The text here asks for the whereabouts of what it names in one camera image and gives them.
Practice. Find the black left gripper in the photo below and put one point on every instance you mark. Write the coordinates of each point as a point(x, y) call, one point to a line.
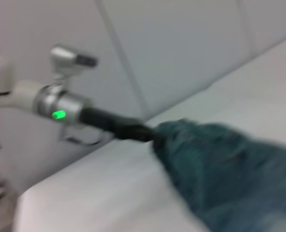
point(101, 118)

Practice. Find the blue denim shorts with embroidery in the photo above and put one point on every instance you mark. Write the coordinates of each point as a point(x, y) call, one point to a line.
point(230, 181)

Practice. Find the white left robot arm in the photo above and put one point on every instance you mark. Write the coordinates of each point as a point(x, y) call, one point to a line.
point(19, 94)

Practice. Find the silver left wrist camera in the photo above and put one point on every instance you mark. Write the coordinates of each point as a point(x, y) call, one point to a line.
point(65, 56)

